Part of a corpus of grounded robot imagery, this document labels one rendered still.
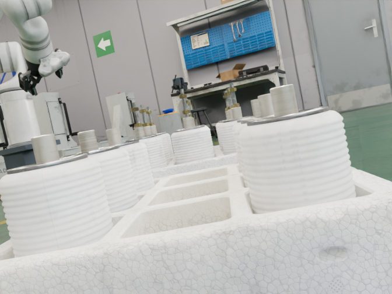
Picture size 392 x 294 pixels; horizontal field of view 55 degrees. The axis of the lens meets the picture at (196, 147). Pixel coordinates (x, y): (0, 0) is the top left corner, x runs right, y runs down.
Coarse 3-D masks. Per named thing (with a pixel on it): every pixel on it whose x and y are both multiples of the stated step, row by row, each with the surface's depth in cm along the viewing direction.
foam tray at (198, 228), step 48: (144, 192) 54; (192, 192) 53; (240, 192) 41; (384, 192) 30; (144, 240) 30; (192, 240) 29; (240, 240) 28; (288, 240) 28; (336, 240) 28; (384, 240) 28; (0, 288) 30; (48, 288) 30; (96, 288) 29; (144, 288) 29; (192, 288) 29; (240, 288) 29; (288, 288) 28; (336, 288) 28; (384, 288) 28
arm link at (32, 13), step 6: (24, 0) 80; (30, 0) 81; (36, 0) 81; (42, 0) 82; (48, 0) 83; (30, 6) 81; (36, 6) 82; (42, 6) 83; (48, 6) 84; (30, 12) 82; (36, 12) 83; (42, 12) 84; (30, 18) 84
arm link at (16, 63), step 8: (0, 48) 114; (8, 48) 114; (16, 48) 115; (0, 56) 113; (8, 56) 114; (16, 56) 115; (8, 64) 115; (16, 64) 116; (24, 64) 119; (16, 72) 116; (24, 72) 117; (8, 80) 115; (16, 80) 115; (0, 88) 115; (8, 88) 114; (16, 88) 115
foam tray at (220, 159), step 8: (216, 152) 95; (224, 152) 94; (200, 160) 83; (208, 160) 82; (216, 160) 82; (224, 160) 82; (232, 160) 82; (160, 168) 84; (168, 168) 82; (176, 168) 82; (184, 168) 82; (192, 168) 82; (200, 168) 82; (160, 176) 82
